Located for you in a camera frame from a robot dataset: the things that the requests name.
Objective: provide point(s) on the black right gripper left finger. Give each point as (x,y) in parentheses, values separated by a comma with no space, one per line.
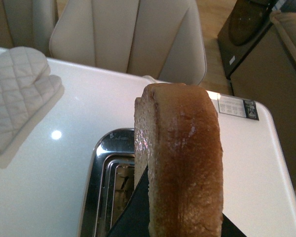
(134,220)

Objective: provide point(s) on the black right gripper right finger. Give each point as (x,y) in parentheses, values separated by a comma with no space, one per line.
(229,229)

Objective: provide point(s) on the bread slice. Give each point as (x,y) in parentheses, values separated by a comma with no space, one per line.
(177,142)

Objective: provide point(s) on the white silver toaster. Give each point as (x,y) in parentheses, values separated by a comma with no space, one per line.
(110,183)

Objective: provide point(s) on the label sticker on table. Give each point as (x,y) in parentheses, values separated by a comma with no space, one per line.
(237,107)

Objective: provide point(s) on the grey quilted oven mitt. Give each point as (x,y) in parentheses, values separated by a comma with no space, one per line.
(26,85)

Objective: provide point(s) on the beige chair right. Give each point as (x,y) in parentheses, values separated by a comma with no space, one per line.
(157,38)

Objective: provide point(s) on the beige chair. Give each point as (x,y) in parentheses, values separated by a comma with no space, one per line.
(157,38)
(27,23)

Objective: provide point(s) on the dark washing machine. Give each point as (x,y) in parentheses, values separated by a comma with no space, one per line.
(241,30)

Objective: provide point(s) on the beige chair left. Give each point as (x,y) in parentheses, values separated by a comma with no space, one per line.
(27,23)

